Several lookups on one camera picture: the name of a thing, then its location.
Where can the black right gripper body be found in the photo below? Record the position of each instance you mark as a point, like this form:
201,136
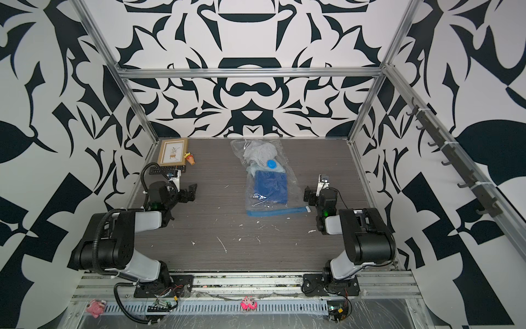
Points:
314,201

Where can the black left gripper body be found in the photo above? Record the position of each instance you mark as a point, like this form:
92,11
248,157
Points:
181,197

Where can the dark blue towel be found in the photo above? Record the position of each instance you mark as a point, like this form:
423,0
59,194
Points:
271,187

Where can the clear plastic vacuum bag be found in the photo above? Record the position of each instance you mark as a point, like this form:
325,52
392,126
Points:
258,208

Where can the grey towel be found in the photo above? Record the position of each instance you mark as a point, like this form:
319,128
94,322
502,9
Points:
260,152

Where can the light teal towel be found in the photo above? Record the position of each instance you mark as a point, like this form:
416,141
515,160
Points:
272,166

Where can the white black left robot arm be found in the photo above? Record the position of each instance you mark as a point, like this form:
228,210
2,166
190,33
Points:
108,244

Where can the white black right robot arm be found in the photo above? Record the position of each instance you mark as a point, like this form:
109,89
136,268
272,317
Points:
368,242

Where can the black tv remote control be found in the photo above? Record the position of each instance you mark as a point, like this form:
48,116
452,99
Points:
167,170

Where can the ice cream cone toy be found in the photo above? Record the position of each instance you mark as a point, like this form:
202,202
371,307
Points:
189,158

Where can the small green circuit board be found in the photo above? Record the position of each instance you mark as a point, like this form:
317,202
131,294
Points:
165,305

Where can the black electronics box with led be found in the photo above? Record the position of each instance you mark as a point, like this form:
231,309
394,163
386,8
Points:
339,312

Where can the wooden picture frame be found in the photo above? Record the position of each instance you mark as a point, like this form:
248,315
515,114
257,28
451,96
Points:
172,152

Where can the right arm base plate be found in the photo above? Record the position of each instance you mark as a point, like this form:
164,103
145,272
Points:
316,285

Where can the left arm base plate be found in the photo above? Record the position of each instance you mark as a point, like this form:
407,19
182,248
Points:
176,286

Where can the white slotted cable duct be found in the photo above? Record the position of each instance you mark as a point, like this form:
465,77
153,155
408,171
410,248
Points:
222,307

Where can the magenta toy on rail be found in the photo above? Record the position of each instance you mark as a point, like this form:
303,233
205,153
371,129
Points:
248,304

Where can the pink toy on rail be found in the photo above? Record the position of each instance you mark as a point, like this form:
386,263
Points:
96,308

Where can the black wall hook rack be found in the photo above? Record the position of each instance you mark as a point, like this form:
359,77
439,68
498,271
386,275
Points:
457,158

